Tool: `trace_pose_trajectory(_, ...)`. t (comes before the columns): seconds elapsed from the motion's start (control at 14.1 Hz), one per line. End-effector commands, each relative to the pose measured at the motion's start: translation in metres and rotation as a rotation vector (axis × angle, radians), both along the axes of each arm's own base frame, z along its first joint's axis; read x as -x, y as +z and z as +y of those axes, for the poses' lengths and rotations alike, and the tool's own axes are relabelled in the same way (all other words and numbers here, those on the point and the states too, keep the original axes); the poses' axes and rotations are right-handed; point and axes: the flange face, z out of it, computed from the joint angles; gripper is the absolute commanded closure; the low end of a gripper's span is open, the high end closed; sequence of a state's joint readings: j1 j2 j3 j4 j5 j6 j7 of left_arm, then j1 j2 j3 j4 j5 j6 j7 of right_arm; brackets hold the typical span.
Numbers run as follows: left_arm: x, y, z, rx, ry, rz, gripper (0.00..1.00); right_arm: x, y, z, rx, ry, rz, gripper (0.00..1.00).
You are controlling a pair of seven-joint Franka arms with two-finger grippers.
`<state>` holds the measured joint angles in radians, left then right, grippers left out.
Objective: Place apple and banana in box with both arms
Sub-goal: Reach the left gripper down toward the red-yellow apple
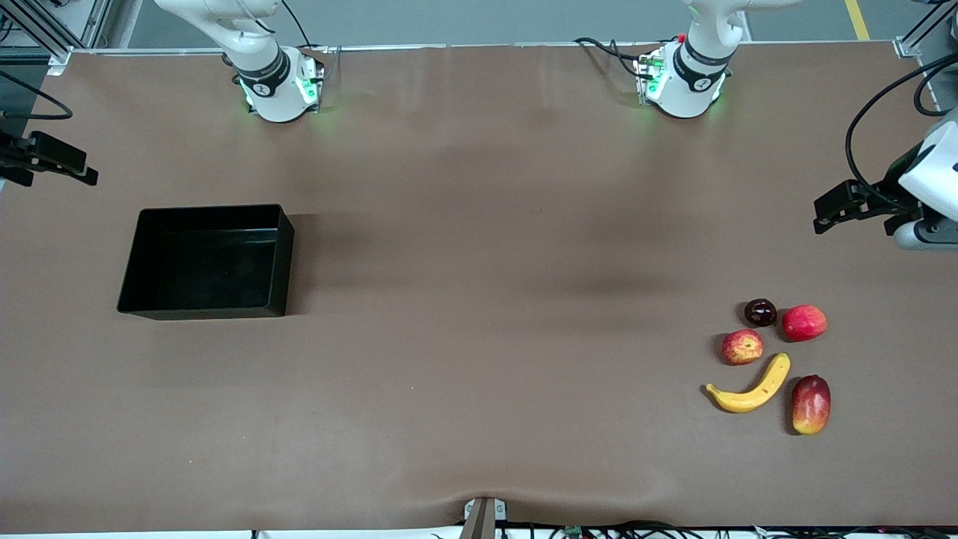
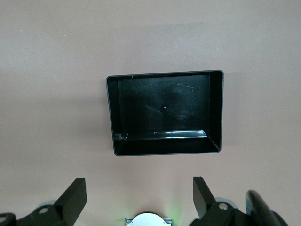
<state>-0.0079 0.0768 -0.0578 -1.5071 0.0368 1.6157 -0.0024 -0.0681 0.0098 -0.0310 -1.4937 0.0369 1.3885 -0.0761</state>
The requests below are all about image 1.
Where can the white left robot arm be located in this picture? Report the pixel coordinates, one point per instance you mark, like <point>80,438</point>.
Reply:
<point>688,82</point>

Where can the dark purple plum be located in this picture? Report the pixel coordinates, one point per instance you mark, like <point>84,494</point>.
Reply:
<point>760,312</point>

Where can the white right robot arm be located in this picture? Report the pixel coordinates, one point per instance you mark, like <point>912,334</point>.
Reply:
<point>273,82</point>

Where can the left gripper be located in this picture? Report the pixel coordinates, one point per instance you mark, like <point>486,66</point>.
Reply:
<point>890,186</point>

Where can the yellow banana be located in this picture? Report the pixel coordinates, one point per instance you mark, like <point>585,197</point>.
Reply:
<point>752,400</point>

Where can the brown table cover mat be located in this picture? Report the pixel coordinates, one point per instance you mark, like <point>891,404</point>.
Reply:
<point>464,404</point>

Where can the aluminium frame post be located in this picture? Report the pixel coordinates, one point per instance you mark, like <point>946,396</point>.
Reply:
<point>45,34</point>
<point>924,34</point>

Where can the red yellow striped apple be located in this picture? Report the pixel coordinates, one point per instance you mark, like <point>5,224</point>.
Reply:
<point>742,347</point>

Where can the black plastic box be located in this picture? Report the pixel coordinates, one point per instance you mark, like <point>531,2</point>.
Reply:
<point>206,262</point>

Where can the red yellow mango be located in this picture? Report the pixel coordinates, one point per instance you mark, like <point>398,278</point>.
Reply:
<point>811,406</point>

